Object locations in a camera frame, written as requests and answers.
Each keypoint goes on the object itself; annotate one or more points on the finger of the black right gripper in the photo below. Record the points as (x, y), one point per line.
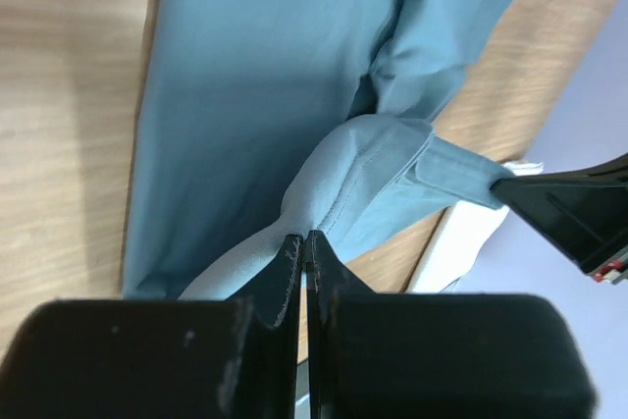
(582, 213)

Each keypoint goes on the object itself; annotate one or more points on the blue t-shirt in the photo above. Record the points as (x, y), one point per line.
(264, 118)

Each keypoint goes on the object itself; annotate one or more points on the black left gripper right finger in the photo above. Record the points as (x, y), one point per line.
(342, 349)

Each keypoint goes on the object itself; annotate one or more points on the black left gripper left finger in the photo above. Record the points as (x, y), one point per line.
(260, 359)

